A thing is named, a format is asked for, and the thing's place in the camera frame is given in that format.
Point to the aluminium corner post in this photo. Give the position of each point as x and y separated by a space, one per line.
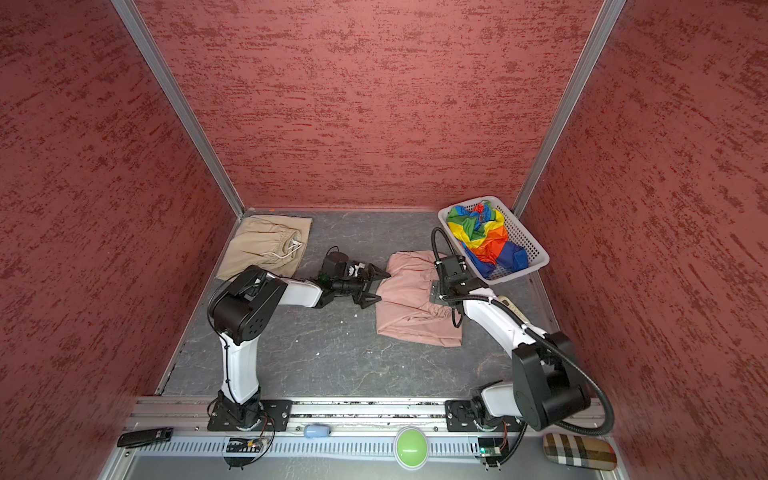
139 32
600 32

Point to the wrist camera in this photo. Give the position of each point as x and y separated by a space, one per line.
435 296
337 266

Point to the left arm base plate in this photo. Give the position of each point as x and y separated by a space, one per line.
255 416

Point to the right circuit board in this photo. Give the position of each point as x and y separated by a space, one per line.
492 451

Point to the small blue oval object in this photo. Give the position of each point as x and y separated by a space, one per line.
317 431

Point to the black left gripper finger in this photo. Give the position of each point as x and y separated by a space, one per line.
372 273
366 299

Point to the beige shorts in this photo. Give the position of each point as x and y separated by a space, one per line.
274 243

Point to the left circuit board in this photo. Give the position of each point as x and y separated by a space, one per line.
241 452

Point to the green round button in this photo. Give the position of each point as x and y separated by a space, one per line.
411 448

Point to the pink shorts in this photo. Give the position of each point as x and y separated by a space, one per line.
405 311

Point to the aluminium corner post left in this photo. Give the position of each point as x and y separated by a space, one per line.
139 32

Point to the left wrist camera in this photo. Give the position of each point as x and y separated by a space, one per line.
337 266

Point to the black flat remote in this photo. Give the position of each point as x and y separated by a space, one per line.
140 438

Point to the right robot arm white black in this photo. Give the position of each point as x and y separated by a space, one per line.
543 389

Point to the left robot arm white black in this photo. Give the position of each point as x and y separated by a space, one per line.
240 312

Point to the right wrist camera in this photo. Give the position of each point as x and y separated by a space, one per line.
435 296

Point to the circuit board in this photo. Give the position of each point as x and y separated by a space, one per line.
492 451
241 452

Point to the white plastic laundry basket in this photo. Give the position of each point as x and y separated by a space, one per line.
519 234

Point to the plaid glasses case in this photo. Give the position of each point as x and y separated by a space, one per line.
579 451

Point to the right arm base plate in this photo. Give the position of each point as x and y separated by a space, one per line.
464 416

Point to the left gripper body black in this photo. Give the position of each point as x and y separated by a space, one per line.
354 285

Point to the cream calculator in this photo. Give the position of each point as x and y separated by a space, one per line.
517 312

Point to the aluminium front rail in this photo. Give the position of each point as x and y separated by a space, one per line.
345 416

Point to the colourful shorts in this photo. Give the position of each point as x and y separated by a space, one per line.
482 232

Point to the aluminium corner post right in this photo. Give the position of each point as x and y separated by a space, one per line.
600 32

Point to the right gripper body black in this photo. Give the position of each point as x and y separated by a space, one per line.
444 288

